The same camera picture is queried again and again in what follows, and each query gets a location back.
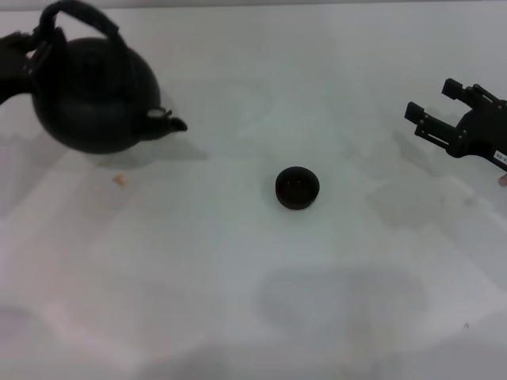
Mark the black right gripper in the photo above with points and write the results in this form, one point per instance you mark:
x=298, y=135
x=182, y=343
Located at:
x=483, y=134

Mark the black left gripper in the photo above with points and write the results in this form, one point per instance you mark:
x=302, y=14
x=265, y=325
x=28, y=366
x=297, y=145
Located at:
x=14, y=71

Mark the black round teapot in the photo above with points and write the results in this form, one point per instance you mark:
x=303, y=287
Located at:
x=99, y=99

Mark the small black teacup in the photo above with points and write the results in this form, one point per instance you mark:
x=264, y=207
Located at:
x=297, y=188

